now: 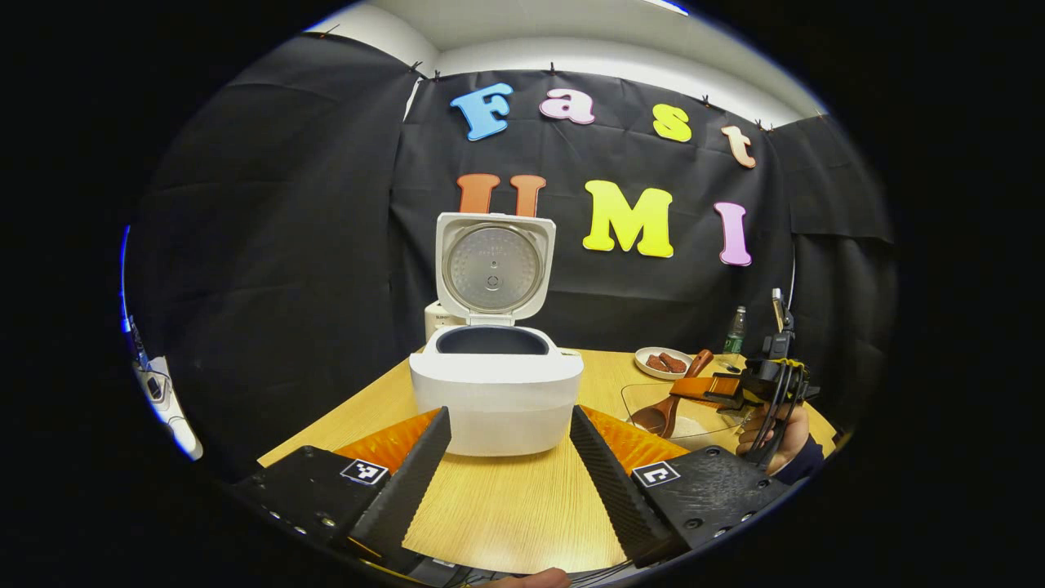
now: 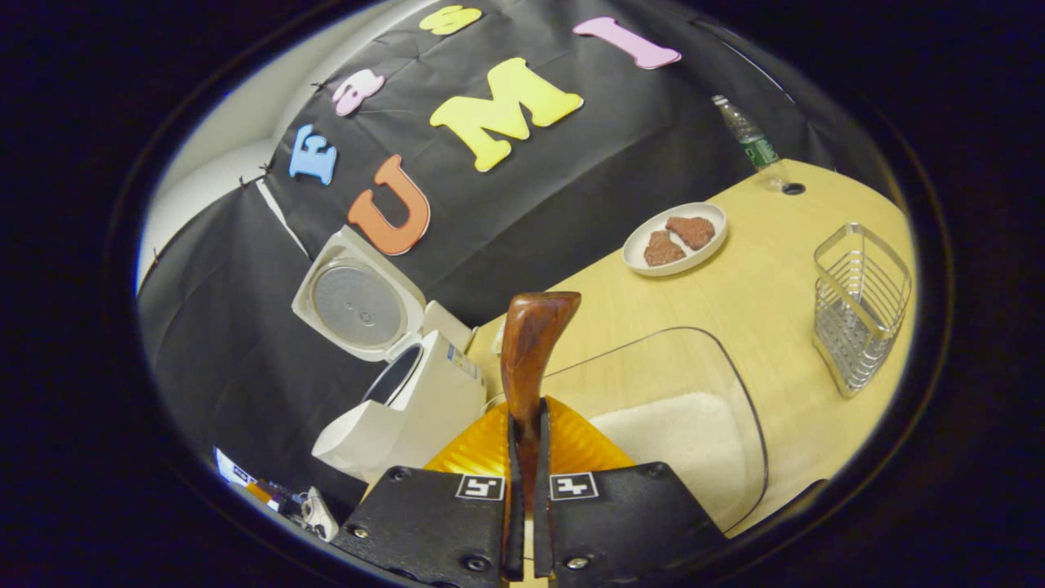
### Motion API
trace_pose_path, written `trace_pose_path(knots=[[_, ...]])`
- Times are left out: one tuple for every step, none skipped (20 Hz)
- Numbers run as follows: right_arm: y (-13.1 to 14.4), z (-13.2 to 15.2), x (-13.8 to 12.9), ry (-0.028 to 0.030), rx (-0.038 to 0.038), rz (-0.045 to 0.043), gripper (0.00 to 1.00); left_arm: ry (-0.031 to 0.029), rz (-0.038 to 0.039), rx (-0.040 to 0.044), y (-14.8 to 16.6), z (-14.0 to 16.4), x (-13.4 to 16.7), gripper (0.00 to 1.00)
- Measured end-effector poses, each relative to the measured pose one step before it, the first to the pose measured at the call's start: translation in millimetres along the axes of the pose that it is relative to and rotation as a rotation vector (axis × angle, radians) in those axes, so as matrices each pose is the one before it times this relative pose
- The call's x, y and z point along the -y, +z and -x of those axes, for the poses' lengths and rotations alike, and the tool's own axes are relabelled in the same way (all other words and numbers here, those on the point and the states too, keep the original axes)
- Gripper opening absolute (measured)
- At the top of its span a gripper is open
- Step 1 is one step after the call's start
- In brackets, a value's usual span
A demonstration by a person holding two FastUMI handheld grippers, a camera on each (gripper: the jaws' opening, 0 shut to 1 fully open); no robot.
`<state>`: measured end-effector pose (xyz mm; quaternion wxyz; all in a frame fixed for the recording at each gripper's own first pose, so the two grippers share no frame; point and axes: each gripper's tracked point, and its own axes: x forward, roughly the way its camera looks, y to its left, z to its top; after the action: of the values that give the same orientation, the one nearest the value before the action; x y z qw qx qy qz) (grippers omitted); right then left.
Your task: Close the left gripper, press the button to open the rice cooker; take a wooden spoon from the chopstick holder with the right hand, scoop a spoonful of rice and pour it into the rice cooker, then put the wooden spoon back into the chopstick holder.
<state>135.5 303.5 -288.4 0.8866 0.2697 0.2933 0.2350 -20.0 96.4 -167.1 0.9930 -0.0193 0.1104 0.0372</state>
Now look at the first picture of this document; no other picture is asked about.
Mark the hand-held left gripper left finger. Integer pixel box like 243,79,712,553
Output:
231,406,452,564

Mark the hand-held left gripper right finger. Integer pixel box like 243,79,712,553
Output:
569,404,791,568

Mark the brown wooden spoon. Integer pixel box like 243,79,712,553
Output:
630,350,715,439

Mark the white rice cooker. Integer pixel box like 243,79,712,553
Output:
409,212,585,457

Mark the white round plate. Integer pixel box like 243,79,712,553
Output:
634,346,695,381

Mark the clear plastic container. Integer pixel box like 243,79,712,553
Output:
620,382,756,452

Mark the small white appliance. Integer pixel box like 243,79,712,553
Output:
424,301,458,344

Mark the white side desk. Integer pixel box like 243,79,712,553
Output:
131,355,203,462

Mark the black backdrop cloth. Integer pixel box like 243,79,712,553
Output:
127,33,899,474

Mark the black cable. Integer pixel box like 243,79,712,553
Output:
749,361,786,458
759,363,799,468

